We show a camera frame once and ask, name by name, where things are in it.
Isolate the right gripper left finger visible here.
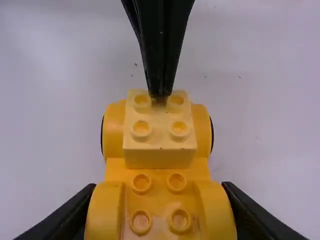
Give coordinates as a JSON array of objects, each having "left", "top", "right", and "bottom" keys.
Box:
[{"left": 12, "top": 183, "right": 97, "bottom": 240}]

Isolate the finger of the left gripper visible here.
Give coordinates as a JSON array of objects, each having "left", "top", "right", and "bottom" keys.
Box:
[
  {"left": 119, "top": 0, "right": 164, "bottom": 99},
  {"left": 161, "top": 0, "right": 194, "bottom": 98}
]

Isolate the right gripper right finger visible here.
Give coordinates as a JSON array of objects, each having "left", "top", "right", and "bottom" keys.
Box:
[{"left": 220, "top": 180, "right": 307, "bottom": 240}]

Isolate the yellow toy car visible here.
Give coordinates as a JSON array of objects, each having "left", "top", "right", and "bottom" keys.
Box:
[{"left": 83, "top": 87, "right": 237, "bottom": 240}]

